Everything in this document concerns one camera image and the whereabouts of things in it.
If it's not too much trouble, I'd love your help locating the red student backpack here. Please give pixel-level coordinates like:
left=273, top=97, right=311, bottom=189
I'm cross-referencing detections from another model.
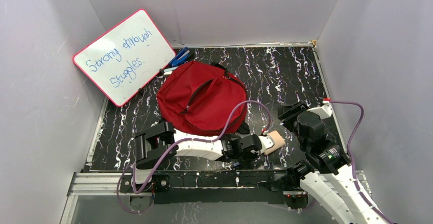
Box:
left=157, top=61, right=248, bottom=136

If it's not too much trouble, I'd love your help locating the white board pink frame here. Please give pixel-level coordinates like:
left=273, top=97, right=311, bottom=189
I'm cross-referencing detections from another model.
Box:
left=73, top=9, right=176, bottom=107

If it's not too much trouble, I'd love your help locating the blue stapler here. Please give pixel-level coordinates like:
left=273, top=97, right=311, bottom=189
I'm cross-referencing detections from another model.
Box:
left=160, top=47, right=192, bottom=77

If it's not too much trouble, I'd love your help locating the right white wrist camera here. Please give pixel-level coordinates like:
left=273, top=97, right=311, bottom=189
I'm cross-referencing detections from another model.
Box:
left=308, top=98, right=333, bottom=120

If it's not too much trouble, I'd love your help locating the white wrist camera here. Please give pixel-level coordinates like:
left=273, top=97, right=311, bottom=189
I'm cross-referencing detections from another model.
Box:
left=308, top=98, right=333, bottom=120
left=258, top=132, right=277, bottom=155

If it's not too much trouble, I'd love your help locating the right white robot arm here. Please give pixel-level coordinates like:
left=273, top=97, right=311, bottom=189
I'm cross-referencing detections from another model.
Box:
left=278, top=98, right=392, bottom=223

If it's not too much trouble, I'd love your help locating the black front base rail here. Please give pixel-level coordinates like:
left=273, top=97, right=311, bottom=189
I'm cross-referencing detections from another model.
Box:
left=152, top=170, right=300, bottom=204

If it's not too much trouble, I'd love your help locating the beige small wallet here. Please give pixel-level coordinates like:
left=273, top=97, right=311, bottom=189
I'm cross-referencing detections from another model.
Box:
left=271, top=130, right=285, bottom=150

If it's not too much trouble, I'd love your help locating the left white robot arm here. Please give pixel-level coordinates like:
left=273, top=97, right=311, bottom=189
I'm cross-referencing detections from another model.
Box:
left=132, top=122, right=273, bottom=191

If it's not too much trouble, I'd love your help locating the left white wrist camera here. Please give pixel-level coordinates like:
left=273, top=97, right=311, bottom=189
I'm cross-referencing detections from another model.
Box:
left=258, top=132, right=277, bottom=155

